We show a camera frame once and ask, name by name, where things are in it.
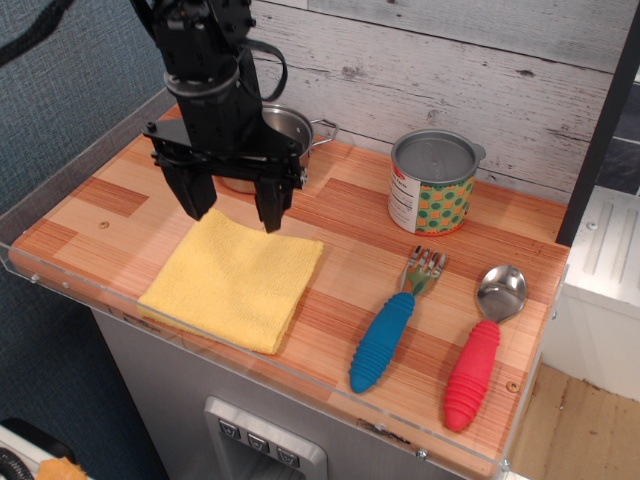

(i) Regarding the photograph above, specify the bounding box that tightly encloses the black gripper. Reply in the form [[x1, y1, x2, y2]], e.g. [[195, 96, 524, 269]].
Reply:
[[143, 82, 306, 233]]

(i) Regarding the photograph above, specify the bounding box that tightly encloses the yellow towel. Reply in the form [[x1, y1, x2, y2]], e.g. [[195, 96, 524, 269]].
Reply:
[[138, 210, 323, 355]]

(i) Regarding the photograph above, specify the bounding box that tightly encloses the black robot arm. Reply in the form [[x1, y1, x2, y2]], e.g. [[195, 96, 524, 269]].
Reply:
[[132, 1, 304, 232]]

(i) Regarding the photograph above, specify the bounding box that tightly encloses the stainless steel pot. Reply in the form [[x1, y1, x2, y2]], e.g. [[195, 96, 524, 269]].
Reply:
[[213, 104, 339, 194]]

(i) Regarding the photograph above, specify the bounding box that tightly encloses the patterned tin can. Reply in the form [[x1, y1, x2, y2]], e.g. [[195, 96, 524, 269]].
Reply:
[[388, 129, 486, 236]]

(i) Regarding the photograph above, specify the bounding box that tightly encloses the grey toy kitchen cabinet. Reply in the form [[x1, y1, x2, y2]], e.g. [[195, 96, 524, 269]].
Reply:
[[94, 310, 509, 479]]

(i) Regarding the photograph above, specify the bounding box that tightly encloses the clear acrylic edge guard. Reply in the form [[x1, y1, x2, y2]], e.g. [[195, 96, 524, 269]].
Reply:
[[0, 209, 512, 480]]

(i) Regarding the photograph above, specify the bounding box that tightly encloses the silver dispenser button panel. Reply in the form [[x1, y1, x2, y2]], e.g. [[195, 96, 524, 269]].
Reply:
[[204, 396, 329, 479]]

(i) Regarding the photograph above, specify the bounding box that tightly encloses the orange object bottom left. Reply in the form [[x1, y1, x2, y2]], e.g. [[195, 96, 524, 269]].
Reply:
[[35, 457, 89, 480]]

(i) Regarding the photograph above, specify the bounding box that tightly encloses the white black device bottom left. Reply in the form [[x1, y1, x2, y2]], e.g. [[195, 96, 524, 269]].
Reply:
[[1, 418, 76, 479]]

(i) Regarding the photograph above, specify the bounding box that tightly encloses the white appliance at right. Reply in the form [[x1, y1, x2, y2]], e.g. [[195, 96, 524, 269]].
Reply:
[[542, 186, 639, 400]]

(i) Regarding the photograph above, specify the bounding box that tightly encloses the blue handled fork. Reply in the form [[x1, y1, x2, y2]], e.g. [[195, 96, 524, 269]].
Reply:
[[349, 246, 447, 394]]

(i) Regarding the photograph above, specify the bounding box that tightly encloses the black braided cable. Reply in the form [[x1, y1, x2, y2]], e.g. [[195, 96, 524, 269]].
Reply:
[[0, 0, 71, 69]]

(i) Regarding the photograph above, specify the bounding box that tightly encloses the red handled spoon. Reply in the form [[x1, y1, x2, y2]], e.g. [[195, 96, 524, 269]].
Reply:
[[444, 265, 527, 432]]

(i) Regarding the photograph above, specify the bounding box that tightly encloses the dark vertical post right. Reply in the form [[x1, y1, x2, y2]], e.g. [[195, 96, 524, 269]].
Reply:
[[556, 6, 639, 247]]

